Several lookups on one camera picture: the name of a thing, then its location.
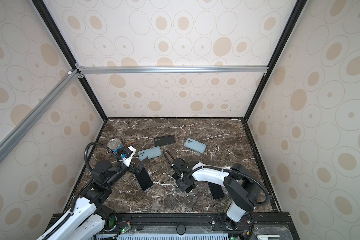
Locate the black phone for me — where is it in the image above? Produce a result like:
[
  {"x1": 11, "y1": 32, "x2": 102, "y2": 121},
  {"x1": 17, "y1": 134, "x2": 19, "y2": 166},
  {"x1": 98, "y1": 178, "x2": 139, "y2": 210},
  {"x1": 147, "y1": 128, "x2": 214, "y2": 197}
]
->
[
  {"x1": 135, "y1": 167, "x2": 153, "y2": 191},
  {"x1": 208, "y1": 182, "x2": 225, "y2": 200}
]

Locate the light blue case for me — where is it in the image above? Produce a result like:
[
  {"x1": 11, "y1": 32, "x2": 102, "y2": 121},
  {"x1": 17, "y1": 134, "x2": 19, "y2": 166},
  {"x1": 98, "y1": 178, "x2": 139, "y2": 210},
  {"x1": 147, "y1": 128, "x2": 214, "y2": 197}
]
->
[
  {"x1": 184, "y1": 138, "x2": 207, "y2": 154},
  {"x1": 138, "y1": 147, "x2": 162, "y2": 162}
]

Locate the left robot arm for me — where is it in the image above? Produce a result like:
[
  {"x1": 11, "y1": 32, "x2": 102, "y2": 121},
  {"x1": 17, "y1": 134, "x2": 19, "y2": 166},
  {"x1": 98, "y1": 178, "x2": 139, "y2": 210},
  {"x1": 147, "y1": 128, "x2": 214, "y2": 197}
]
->
[{"x1": 39, "y1": 142, "x2": 148, "y2": 240}]

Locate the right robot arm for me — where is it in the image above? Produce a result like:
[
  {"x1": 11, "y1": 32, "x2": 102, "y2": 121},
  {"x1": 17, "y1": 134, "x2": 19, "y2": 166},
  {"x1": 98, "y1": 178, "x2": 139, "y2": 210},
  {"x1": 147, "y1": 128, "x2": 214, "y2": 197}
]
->
[{"x1": 163, "y1": 150, "x2": 270, "y2": 228}]

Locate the black phone case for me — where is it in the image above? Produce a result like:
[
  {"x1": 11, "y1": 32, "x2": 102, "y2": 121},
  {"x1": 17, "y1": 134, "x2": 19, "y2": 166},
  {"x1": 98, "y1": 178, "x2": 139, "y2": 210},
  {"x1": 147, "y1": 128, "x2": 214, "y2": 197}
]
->
[{"x1": 154, "y1": 135, "x2": 176, "y2": 147}]

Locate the wooden stick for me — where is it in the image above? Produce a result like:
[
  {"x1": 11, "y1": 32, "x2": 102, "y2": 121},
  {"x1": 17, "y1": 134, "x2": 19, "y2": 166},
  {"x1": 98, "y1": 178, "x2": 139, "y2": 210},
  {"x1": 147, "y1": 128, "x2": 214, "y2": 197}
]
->
[{"x1": 104, "y1": 139, "x2": 136, "y2": 155}]

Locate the blue soup can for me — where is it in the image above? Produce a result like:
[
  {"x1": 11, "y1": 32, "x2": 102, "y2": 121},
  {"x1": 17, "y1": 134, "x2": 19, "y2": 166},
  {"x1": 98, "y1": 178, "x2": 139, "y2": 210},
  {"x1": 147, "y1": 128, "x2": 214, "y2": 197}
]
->
[{"x1": 107, "y1": 138, "x2": 124, "y2": 153}]

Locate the black base frame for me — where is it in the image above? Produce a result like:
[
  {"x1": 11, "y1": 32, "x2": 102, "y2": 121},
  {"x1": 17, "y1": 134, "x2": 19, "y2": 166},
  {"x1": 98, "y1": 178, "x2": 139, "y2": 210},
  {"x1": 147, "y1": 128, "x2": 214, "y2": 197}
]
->
[{"x1": 40, "y1": 212, "x2": 301, "y2": 240}]

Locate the aluminium rail back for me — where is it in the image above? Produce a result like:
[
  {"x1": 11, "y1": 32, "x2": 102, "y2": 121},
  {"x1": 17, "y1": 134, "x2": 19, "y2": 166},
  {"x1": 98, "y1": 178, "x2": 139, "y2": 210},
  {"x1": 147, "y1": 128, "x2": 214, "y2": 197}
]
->
[{"x1": 78, "y1": 65, "x2": 269, "y2": 74}]

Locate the aluminium rail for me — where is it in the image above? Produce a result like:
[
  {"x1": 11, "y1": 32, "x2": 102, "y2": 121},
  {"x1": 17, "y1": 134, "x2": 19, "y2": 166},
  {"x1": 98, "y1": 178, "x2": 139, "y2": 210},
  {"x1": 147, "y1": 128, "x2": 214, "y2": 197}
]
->
[
  {"x1": 78, "y1": 65, "x2": 269, "y2": 74},
  {"x1": 0, "y1": 69, "x2": 79, "y2": 164}
]

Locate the aluminium rail left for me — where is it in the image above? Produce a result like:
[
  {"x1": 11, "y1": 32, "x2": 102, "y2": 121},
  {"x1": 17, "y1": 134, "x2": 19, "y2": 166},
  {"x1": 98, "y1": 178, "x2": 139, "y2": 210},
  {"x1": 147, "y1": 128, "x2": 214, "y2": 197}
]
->
[{"x1": 0, "y1": 69, "x2": 79, "y2": 164}]

